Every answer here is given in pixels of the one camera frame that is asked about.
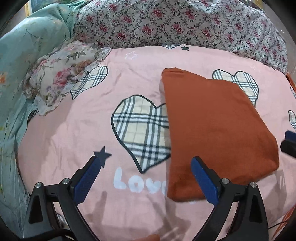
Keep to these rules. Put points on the white red floral quilt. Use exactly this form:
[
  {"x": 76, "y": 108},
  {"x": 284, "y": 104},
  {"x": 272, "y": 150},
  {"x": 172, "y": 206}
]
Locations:
[{"x": 239, "y": 27}]

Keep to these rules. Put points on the rust orange knit sweater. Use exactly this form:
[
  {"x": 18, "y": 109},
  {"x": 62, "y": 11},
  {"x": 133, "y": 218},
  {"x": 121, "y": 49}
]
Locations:
[{"x": 216, "y": 121}]

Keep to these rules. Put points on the teal floral blanket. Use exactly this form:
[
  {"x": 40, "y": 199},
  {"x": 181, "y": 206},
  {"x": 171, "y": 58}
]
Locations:
[{"x": 34, "y": 37}]

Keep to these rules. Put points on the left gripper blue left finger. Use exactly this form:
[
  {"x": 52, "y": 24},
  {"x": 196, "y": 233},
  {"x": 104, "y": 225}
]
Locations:
[{"x": 53, "y": 209}]

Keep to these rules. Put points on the pink heart print bedsheet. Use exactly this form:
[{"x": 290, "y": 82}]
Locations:
[{"x": 123, "y": 115}]

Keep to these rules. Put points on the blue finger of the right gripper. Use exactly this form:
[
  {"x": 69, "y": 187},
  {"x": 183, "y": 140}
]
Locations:
[{"x": 288, "y": 145}]

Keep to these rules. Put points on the pale rose print pillow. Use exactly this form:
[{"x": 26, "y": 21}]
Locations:
[{"x": 54, "y": 75}]

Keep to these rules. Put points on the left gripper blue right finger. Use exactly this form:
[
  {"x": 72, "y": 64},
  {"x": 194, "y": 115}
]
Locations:
[{"x": 249, "y": 222}]

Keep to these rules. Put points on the person's left hand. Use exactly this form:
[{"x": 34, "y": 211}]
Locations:
[{"x": 153, "y": 237}]

